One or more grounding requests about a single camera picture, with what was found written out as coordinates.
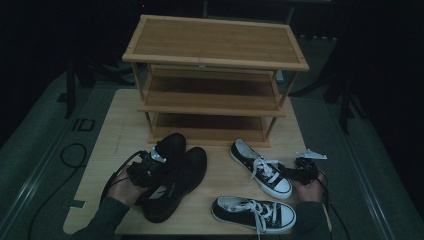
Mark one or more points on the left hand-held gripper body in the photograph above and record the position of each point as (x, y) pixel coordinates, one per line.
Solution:
(143, 171)

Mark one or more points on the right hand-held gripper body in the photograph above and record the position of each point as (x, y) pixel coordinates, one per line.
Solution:
(306, 170)

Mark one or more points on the black and white sneaker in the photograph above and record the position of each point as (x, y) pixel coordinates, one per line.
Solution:
(246, 215)
(266, 176)

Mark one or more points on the wooden shoe rack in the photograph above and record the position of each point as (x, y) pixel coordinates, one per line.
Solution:
(213, 41)

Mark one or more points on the person's right hand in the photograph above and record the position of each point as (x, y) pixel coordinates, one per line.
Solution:
(310, 191)

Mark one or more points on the person's left hand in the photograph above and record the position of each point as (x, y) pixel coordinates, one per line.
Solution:
(123, 190)

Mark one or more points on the black metal stand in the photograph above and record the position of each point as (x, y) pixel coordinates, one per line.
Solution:
(70, 96)
(345, 106)

